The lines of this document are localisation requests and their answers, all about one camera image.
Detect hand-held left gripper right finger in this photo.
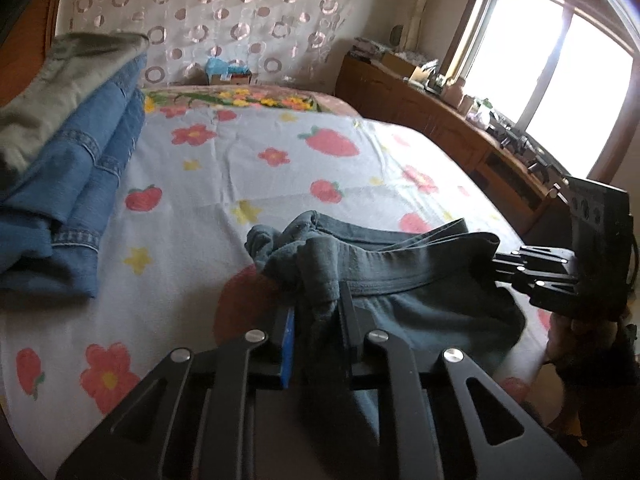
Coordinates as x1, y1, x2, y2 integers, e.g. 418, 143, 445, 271
339, 280, 583, 480

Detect circle pattern lace cloth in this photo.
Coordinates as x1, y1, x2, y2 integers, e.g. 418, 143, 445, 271
54, 0, 362, 92

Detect person's right hand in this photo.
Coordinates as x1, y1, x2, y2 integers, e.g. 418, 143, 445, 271
546, 310, 626, 367

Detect olive green folded garment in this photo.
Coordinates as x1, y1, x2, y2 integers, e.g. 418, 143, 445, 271
0, 31, 150, 177

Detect window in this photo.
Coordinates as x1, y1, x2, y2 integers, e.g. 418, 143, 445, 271
450, 0, 640, 187

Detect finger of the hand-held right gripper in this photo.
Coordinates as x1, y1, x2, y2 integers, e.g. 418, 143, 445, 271
500, 269, 582, 313
491, 245, 578, 276

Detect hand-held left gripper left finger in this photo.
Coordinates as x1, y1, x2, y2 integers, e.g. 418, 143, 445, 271
56, 304, 297, 480

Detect strawberry flower print bedsheet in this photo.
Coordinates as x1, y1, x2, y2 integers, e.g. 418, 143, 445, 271
0, 104, 557, 480

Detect beige window curtain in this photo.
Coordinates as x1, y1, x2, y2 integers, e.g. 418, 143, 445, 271
402, 0, 452, 54

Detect folded blue jeans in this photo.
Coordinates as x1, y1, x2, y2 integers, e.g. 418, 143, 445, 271
0, 52, 147, 302

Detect light blue cloth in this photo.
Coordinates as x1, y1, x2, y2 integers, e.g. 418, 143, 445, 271
205, 57, 249, 77

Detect large open cardboard box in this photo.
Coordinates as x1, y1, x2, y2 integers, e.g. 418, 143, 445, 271
382, 50, 427, 79

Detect yellow flower pattern quilt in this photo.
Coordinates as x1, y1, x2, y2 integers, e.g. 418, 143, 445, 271
142, 85, 362, 119

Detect wooden cabinet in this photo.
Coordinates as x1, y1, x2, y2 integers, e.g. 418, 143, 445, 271
334, 54, 572, 242

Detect wooden headboard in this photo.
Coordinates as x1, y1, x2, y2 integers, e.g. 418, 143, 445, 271
0, 0, 68, 108

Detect pink jar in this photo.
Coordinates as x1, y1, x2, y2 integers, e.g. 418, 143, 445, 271
444, 79, 469, 107

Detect dark green pants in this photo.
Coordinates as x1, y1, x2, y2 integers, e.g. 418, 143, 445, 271
244, 210, 527, 480

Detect small cardboard box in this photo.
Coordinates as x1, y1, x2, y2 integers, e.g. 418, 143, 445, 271
209, 71, 254, 86

